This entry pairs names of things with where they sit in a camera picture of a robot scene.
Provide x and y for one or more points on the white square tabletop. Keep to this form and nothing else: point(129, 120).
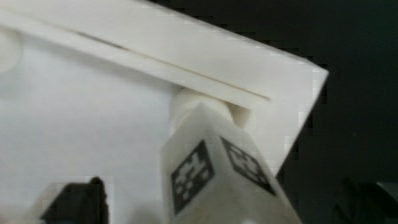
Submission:
point(101, 56)

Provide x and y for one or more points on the white leg with tag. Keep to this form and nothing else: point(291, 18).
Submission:
point(221, 189)

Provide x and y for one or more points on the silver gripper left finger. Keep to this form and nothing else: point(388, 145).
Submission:
point(79, 206)

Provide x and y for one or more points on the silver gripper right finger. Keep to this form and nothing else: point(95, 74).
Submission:
point(367, 203)

